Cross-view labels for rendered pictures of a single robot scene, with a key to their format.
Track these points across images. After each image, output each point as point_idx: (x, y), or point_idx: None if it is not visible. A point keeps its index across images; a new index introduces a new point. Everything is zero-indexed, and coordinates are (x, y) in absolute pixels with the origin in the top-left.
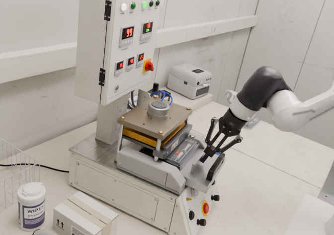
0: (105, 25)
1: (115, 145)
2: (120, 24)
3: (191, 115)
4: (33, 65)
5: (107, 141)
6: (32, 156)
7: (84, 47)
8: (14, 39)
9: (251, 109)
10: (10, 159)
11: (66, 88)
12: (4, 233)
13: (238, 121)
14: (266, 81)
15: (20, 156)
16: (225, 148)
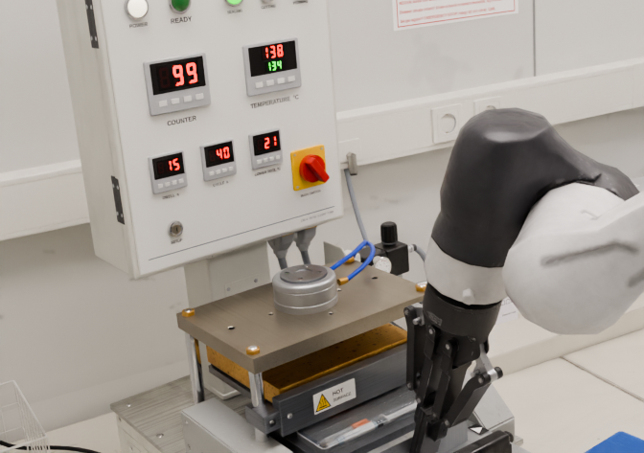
0: (97, 61)
1: (234, 401)
2: (140, 54)
3: (634, 336)
4: (79, 197)
5: (217, 389)
6: (103, 432)
7: (83, 127)
8: (34, 139)
9: (463, 260)
10: (51, 435)
11: None
12: None
13: (448, 307)
14: (473, 157)
15: (75, 431)
16: (456, 407)
